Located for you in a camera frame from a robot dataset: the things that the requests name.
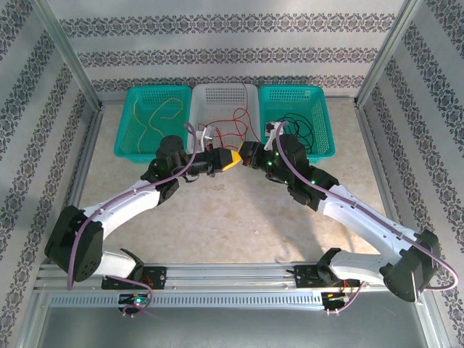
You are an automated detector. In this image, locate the teal plastic basket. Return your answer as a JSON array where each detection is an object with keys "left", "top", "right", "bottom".
[
  {"left": 257, "top": 84, "right": 336, "bottom": 162},
  {"left": 114, "top": 85, "right": 193, "bottom": 162}
]

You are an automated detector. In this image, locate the white plastic basket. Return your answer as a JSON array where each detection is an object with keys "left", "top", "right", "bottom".
[{"left": 188, "top": 82, "right": 261, "bottom": 160}]

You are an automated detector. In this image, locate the aluminium table edge rail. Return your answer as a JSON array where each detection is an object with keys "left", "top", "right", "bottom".
[
  {"left": 353, "top": 101, "right": 450, "bottom": 348},
  {"left": 54, "top": 103, "right": 107, "bottom": 262}
]

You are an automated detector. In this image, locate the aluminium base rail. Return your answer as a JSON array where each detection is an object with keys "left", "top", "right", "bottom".
[{"left": 36, "top": 262, "right": 389, "bottom": 291}]

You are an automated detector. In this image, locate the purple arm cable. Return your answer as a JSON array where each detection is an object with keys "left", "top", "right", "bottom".
[
  {"left": 275, "top": 121, "right": 460, "bottom": 291},
  {"left": 67, "top": 122, "right": 199, "bottom": 291}
]

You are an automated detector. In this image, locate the grey slotted cable duct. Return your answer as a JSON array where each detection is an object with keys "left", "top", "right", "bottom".
[{"left": 49, "top": 291, "right": 327, "bottom": 309}]

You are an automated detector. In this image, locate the aluminium frame post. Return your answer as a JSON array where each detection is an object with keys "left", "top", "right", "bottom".
[
  {"left": 30, "top": 0, "right": 104, "bottom": 109},
  {"left": 355, "top": 0, "right": 427, "bottom": 109}
]

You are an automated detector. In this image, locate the short purple cable loop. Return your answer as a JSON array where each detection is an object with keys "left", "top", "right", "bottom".
[
  {"left": 324, "top": 284, "right": 365, "bottom": 316},
  {"left": 121, "top": 282, "right": 155, "bottom": 319}
]

